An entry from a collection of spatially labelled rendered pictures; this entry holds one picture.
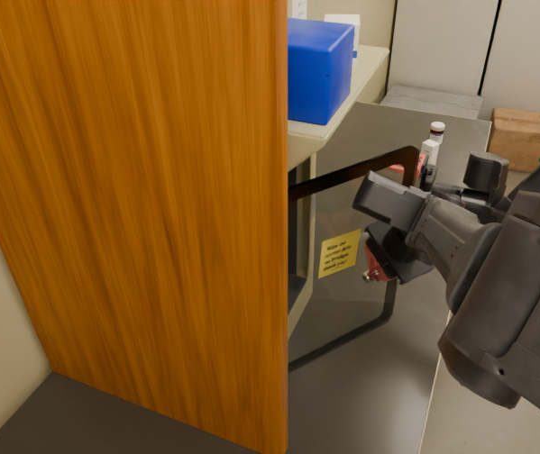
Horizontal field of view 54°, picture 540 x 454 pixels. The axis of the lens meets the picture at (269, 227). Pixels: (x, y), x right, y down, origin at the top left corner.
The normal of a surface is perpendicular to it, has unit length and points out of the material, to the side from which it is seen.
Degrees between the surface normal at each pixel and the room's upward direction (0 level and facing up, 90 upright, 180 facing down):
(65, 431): 0
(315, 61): 90
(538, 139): 86
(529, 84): 90
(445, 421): 0
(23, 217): 90
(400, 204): 62
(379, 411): 0
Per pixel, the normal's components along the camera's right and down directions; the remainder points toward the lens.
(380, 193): -0.15, 0.12
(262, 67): -0.40, 0.56
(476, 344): -0.76, -0.22
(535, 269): -0.56, -0.09
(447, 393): -0.02, -0.79
